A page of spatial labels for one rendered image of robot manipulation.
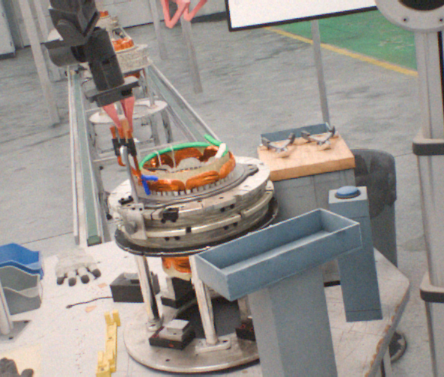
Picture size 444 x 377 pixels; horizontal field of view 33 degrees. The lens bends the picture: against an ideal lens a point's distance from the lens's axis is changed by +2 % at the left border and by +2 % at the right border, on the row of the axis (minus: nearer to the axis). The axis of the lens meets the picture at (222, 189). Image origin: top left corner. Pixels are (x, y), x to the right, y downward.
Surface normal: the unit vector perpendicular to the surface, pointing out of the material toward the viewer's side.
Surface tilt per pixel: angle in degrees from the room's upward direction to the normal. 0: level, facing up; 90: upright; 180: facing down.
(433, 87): 90
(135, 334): 0
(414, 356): 0
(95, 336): 0
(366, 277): 90
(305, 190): 90
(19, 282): 88
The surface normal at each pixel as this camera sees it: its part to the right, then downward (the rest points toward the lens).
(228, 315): -0.18, -0.93
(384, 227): 0.56, 0.23
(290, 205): 0.01, 0.32
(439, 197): -0.43, 0.36
